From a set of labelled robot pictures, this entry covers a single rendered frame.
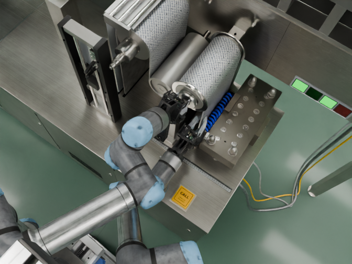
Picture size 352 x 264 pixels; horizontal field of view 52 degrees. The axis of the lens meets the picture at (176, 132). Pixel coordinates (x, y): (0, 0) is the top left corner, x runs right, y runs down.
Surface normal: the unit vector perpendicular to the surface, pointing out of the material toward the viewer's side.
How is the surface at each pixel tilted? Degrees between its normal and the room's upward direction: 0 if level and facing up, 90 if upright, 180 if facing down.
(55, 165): 0
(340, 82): 90
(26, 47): 0
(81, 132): 0
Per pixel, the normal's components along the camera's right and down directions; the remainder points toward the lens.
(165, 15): 0.55, 0.03
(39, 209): 0.06, -0.39
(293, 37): -0.57, 0.75
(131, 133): -0.40, 0.32
